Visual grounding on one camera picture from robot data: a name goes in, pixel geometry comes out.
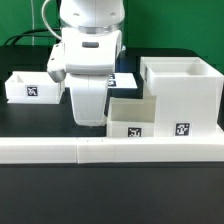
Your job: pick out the white rear drawer tray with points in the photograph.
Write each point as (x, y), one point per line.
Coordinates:
(26, 87)

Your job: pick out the white drawer cabinet box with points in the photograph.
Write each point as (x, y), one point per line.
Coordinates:
(188, 93)

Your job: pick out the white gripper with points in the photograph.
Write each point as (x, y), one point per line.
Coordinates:
(88, 98)

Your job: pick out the white drawer tray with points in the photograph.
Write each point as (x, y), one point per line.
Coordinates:
(131, 117)
(26, 87)

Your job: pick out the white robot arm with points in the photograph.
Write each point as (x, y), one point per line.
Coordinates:
(89, 44)

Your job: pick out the white fiducial marker sheet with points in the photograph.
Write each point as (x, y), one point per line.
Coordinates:
(122, 81)

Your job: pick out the white front drawer tray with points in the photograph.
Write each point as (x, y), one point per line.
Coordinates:
(131, 117)

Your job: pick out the white L-shaped boundary rail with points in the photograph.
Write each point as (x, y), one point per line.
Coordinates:
(72, 150)

